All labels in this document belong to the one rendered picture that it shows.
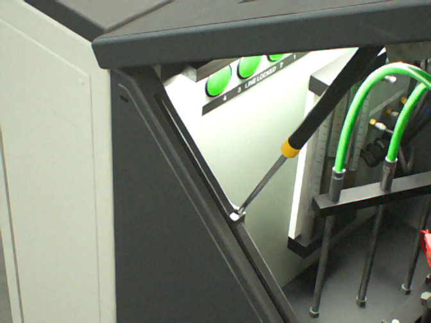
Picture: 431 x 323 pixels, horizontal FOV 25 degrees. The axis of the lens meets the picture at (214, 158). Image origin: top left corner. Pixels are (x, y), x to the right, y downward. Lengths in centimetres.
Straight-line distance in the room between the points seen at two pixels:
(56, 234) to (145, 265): 21
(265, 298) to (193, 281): 12
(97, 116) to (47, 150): 17
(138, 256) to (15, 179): 27
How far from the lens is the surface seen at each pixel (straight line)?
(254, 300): 116
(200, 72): 117
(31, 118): 135
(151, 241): 126
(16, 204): 152
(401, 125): 147
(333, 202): 151
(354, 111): 139
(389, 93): 169
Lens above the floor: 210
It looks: 40 degrees down
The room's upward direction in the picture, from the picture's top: 4 degrees clockwise
